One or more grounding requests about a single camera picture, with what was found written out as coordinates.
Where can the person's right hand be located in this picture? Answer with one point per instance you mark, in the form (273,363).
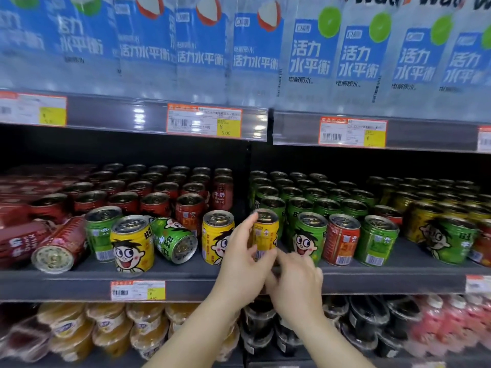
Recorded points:
(299,291)

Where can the person's left hand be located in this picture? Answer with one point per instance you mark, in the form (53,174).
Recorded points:
(241,272)

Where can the rows of green cans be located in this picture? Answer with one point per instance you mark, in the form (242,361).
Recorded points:
(307,241)

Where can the grey metal shelf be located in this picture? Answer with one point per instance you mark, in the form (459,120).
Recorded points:
(402,272)
(115,114)
(19,364)

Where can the rows of red cans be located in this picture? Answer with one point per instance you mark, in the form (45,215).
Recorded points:
(155,205)

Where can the rows of yellow cans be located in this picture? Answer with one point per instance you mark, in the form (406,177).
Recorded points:
(414,222)

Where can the person's left forearm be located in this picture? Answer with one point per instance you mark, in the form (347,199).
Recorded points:
(192,341)

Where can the group of black jelly cups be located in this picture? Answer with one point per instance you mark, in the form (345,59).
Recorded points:
(364,318)

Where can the orange yellow price tag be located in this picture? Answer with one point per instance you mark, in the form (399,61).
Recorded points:
(353,132)
(203,120)
(484,139)
(138,291)
(30,109)
(478,284)

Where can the group of yellow jelly cups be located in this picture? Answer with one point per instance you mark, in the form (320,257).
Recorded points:
(107,329)

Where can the row of pink drink bottles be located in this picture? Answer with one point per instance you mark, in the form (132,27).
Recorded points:
(452,321)

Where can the row of blue label bottles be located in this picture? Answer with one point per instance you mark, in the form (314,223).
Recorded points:
(253,53)

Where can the group of red jelly cups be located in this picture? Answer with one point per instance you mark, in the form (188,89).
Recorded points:
(27,341)

